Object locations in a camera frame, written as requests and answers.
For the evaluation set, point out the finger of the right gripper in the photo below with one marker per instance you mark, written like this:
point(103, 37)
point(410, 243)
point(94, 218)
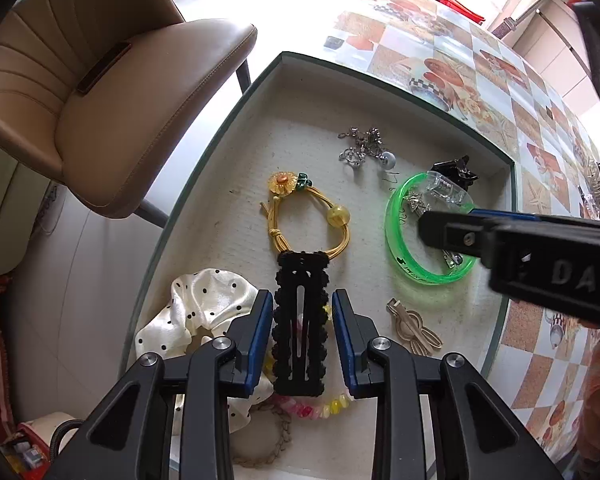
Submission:
point(462, 233)
point(499, 215)

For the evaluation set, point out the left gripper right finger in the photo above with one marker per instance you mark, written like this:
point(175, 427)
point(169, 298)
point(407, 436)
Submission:
point(353, 333)

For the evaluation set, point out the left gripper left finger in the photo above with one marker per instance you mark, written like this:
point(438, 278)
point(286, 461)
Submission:
point(241, 368)

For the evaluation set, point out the black scalloped hair clip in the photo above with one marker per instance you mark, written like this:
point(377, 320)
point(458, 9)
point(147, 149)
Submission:
point(299, 333)

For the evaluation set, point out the beige metal hair clip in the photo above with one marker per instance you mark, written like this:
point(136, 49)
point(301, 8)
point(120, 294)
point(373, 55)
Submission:
point(411, 330)

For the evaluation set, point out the white polka dot scrunchie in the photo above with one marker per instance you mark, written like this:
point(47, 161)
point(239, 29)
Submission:
point(201, 307)

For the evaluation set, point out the small black claw clip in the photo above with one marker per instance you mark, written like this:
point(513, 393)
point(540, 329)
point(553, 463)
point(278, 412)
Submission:
point(457, 171)

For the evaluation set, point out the green translucent bangle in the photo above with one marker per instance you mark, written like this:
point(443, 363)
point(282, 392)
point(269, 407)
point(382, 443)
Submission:
point(420, 263)

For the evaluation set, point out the silver charm hair clip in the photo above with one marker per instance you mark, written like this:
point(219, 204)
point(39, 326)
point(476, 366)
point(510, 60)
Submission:
point(366, 144)

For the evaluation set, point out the silver star hair clip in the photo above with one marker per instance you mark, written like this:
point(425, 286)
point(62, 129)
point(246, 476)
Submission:
point(430, 191)

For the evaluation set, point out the checkered patterned tablecloth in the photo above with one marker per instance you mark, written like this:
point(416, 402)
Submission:
point(435, 53)

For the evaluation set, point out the grey shallow tray box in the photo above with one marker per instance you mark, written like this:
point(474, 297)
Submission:
point(270, 181)

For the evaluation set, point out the brown leather chair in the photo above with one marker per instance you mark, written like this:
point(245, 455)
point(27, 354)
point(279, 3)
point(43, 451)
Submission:
point(96, 94)

